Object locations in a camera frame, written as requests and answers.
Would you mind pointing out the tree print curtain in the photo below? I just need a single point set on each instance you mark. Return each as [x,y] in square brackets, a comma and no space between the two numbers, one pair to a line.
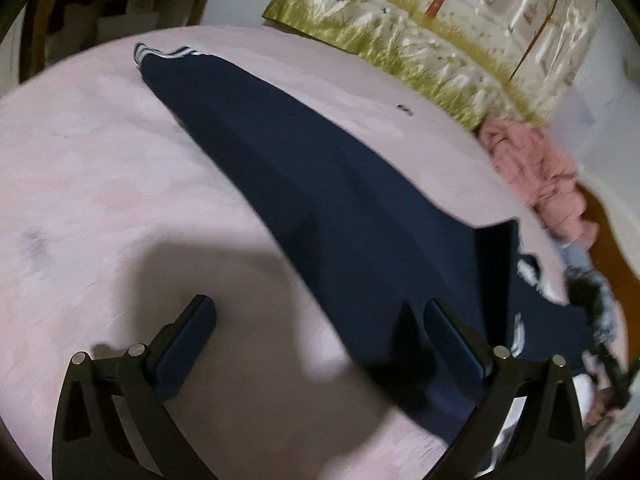
[425,20]

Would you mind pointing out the blue plaid cloth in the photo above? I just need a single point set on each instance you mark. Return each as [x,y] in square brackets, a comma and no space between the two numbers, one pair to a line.
[595,300]

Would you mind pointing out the white and navy baseball jacket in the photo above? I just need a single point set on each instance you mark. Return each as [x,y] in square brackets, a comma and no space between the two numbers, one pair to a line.
[325,185]

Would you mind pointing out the pink quilt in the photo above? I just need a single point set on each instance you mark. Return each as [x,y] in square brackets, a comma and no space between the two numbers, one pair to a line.
[540,170]

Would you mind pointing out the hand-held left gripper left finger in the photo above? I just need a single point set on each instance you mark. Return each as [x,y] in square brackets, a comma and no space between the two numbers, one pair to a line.
[182,350]

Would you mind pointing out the wooden cabinet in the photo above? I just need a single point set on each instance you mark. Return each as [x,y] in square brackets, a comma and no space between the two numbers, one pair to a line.
[55,10]

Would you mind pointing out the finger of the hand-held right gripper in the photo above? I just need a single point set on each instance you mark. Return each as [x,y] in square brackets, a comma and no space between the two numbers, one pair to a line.
[607,375]

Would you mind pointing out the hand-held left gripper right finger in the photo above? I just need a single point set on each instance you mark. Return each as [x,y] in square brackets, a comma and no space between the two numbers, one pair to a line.
[452,347]

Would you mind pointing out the white and wooden headboard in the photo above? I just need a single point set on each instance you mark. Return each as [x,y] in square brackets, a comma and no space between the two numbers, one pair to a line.
[612,240]

